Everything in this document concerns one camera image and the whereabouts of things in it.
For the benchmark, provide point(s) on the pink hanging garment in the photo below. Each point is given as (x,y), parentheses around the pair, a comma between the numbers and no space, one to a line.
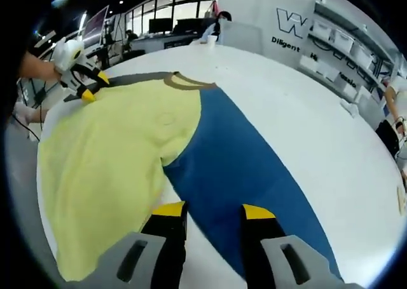
(216,9)

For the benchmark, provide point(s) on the blue template mat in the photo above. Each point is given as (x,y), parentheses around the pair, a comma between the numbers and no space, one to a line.
(238,143)

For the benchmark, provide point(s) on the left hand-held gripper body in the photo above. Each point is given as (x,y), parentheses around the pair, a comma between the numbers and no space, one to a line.
(68,55)

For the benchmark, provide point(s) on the black computer monitor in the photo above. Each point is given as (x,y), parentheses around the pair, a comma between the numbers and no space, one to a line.
(190,25)
(160,25)

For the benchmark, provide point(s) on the beige wooden board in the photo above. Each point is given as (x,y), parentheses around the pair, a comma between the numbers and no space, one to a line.
(401,200)

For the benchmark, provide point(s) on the grey counter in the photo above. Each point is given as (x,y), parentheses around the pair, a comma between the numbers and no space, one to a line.
(152,43)

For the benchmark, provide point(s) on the white cup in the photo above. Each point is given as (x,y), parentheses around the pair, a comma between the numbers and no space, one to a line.
(211,40)

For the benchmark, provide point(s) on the row of white storage boxes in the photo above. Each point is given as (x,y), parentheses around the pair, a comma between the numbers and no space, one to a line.
(343,41)

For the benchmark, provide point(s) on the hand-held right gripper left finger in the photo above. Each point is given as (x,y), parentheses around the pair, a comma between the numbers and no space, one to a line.
(168,238)

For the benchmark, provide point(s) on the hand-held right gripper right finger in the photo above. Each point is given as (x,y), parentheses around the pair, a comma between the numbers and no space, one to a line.
(260,238)

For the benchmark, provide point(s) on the black office chair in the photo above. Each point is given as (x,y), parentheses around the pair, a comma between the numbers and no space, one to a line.
(133,55)

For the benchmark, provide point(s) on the person's left hand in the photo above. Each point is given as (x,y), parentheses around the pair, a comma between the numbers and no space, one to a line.
(51,72)

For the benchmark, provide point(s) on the large display screen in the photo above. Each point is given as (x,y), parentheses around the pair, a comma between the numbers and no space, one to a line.
(95,25)

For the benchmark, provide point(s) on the white crumpled tissue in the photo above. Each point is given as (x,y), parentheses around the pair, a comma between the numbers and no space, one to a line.
(349,108)

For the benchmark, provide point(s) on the grey metal shelf rack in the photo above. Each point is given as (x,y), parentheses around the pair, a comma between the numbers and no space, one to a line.
(337,18)

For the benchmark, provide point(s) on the yellow and grey garment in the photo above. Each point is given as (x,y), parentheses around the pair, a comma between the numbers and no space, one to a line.
(111,143)

